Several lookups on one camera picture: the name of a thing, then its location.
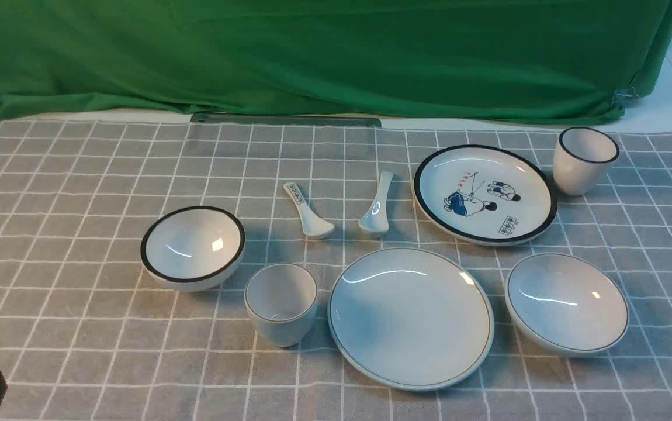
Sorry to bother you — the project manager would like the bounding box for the pale blue ceramic spoon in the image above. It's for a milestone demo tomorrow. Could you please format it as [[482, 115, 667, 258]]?
[[358, 171, 394, 237]]

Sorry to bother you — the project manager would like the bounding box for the pale blue ceramic cup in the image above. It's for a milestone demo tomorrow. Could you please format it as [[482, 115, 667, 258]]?
[[244, 263, 319, 347]]

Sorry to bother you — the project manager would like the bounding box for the pale blue ceramic bowl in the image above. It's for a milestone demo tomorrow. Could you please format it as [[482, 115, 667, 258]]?
[[503, 253, 630, 357]]

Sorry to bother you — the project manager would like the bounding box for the white spoon with label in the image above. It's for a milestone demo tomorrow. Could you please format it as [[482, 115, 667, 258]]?
[[283, 182, 335, 239]]

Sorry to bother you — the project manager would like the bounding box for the pale blue large plate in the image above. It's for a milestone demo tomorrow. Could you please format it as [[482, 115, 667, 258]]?
[[327, 247, 496, 391]]

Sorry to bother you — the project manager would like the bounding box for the illustrated plate black rim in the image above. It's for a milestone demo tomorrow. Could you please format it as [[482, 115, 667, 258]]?
[[413, 144, 558, 246]]

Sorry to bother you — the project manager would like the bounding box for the white bowl black rim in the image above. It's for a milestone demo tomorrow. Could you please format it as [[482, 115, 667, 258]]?
[[139, 205, 246, 292]]

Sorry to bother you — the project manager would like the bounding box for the green backdrop cloth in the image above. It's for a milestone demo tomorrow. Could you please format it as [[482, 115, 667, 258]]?
[[0, 1, 672, 125]]

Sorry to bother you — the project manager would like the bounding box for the grey checked tablecloth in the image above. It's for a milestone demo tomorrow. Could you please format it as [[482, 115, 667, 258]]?
[[0, 120, 672, 420]]

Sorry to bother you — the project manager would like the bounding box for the white cup black rim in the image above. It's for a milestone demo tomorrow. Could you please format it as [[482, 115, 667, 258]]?
[[553, 127, 620, 196]]

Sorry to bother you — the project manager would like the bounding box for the metal binder clip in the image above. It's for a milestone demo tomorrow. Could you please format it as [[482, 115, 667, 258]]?
[[612, 87, 640, 108]]

